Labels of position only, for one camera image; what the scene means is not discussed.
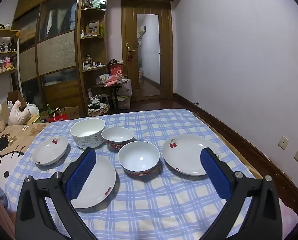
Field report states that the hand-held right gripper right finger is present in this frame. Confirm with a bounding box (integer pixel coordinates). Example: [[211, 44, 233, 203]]
[[200, 147, 283, 240]]

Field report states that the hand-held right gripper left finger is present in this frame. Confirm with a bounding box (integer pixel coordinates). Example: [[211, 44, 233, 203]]
[[15, 147, 99, 240]]

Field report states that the medium white cherry plate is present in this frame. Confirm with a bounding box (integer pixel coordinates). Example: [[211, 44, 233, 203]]
[[64, 154, 117, 209]]

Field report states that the large white cherry plate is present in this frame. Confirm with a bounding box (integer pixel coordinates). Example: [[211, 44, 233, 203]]
[[162, 134, 221, 176]]

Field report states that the small white cherry plate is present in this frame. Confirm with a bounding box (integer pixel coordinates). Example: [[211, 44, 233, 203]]
[[32, 135, 69, 166]]

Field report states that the large white printed bowl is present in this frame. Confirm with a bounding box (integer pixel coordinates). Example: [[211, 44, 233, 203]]
[[70, 117, 106, 149]]

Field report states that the red patterned bowl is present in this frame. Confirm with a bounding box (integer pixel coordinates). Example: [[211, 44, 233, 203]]
[[101, 127, 135, 152]]

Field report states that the plain white bowl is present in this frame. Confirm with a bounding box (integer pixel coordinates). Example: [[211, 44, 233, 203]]
[[118, 141, 161, 178]]

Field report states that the cartoon printed beige blanket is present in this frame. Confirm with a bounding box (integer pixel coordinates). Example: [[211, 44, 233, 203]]
[[0, 122, 50, 205]]

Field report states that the tan mattress pad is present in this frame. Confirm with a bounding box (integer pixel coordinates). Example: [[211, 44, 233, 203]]
[[193, 110, 264, 180]]

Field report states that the white plush toy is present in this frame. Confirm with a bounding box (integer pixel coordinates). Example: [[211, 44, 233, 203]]
[[8, 100, 40, 127]]

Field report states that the cardboard box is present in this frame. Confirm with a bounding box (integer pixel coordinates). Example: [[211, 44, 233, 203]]
[[7, 91, 27, 110], [64, 106, 80, 120]]

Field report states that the red paper bag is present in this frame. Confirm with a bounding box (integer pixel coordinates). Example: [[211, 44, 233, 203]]
[[49, 107, 72, 123]]

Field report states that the wicker basket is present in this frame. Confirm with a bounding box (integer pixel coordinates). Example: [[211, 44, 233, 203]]
[[87, 102, 110, 117]]

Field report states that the blue plaid blanket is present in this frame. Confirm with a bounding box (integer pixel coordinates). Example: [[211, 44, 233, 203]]
[[5, 109, 257, 240]]

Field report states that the pink bedsheet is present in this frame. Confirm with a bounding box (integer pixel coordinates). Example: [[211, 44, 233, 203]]
[[278, 200, 298, 233]]

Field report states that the plastic storage box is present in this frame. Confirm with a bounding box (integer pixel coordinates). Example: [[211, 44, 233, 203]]
[[117, 79, 133, 109]]

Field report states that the wooden figurine display shelf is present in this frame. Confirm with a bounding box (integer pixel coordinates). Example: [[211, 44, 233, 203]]
[[0, 27, 20, 100]]

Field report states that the small dark table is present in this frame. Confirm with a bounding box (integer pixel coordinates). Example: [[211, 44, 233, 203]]
[[94, 79, 129, 110]]

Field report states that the pink cloth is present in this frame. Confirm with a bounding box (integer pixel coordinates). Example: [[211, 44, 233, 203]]
[[104, 75, 122, 87]]

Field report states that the wooden corner shelf unit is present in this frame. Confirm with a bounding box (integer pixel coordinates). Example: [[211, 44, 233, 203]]
[[79, 0, 109, 117]]

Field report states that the red gift box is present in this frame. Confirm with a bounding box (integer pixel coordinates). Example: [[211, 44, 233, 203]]
[[107, 60, 125, 78]]

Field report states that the wooden wardrobe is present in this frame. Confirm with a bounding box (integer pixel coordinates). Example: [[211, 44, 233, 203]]
[[12, 0, 83, 120]]

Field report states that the door mirror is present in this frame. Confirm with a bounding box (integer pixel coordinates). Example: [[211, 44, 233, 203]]
[[136, 13, 162, 97]]

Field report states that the wooden door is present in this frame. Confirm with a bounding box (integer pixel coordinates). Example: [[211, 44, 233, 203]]
[[121, 0, 174, 102]]

